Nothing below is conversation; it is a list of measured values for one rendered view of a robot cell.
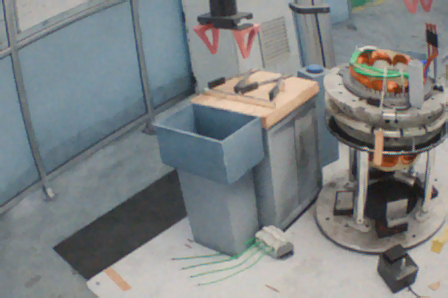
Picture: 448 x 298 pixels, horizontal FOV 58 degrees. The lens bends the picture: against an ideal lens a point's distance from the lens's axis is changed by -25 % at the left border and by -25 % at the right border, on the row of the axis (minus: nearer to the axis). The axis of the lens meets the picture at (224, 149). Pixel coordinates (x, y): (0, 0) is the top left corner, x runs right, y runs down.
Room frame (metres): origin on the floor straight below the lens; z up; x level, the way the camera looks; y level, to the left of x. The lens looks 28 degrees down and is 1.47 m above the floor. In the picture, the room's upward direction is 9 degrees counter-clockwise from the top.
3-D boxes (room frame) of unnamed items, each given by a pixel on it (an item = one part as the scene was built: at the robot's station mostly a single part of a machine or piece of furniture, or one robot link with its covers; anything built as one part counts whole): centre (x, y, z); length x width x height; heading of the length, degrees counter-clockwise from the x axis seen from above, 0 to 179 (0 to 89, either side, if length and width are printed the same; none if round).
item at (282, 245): (0.82, -0.07, 0.80); 0.10 x 0.05 x 0.04; 27
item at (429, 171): (0.77, -0.45, 0.91); 0.02 x 0.02 x 0.21
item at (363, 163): (0.80, -0.27, 0.91); 0.02 x 0.02 x 0.21
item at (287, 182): (0.99, -0.08, 0.91); 0.19 x 0.19 x 0.26; 46
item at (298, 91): (0.99, -0.08, 1.05); 0.20 x 0.19 x 0.02; 136
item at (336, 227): (0.88, -0.37, 0.80); 0.39 x 0.39 x 0.01
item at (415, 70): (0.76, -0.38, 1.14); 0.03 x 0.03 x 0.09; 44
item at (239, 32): (0.98, -0.06, 1.19); 0.07 x 0.07 x 0.09; 46
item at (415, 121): (0.88, -0.37, 1.05); 0.29 x 0.29 x 0.06
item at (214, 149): (0.88, 0.02, 0.92); 0.17 x 0.11 x 0.28; 46
